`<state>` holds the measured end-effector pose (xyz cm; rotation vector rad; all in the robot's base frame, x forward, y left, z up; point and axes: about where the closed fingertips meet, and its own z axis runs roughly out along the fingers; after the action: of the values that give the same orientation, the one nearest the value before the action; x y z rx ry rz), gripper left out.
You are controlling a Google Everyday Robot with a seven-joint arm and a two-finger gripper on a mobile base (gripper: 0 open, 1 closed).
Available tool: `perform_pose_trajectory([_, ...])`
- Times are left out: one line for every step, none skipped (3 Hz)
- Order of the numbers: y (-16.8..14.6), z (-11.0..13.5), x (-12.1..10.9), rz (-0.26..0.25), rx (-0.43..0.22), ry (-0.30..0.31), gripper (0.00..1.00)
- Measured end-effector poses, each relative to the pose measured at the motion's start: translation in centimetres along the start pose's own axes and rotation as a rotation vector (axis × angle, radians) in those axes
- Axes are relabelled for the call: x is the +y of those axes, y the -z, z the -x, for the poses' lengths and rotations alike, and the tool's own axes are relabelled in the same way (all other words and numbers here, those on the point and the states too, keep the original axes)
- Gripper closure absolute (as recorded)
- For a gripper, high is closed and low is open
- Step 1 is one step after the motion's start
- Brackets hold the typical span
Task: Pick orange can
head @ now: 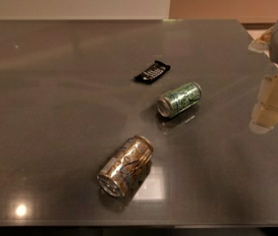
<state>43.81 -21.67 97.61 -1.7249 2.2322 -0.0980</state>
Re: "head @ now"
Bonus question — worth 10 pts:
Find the green soda can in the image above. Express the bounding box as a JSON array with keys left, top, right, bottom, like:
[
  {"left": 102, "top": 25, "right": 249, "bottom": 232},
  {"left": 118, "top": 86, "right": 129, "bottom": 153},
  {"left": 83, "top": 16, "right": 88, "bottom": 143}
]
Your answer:
[{"left": 157, "top": 82, "right": 202, "bottom": 118}]

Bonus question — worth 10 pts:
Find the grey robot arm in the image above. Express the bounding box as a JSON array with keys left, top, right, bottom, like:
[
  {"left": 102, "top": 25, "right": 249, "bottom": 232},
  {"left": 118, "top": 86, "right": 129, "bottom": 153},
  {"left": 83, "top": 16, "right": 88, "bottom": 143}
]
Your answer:
[{"left": 249, "top": 21, "right": 278, "bottom": 134}]

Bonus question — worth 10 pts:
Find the orange soda can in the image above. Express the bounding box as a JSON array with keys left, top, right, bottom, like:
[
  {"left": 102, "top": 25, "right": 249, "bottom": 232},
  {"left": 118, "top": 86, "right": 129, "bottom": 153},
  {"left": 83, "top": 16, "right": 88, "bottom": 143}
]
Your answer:
[{"left": 97, "top": 135, "right": 153, "bottom": 198}]

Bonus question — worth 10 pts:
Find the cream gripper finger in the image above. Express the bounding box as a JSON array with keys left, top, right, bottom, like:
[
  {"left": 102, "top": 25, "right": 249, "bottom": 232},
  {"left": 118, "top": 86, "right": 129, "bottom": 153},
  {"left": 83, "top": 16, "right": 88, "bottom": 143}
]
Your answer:
[
  {"left": 250, "top": 73, "right": 278, "bottom": 134},
  {"left": 249, "top": 28, "right": 273, "bottom": 55}
]

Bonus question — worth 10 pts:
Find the black snack bar wrapper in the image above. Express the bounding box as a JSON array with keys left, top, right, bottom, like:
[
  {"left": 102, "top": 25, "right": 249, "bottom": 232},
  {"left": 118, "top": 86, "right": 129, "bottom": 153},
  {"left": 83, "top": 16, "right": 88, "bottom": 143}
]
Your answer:
[{"left": 135, "top": 60, "right": 171, "bottom": 85}]

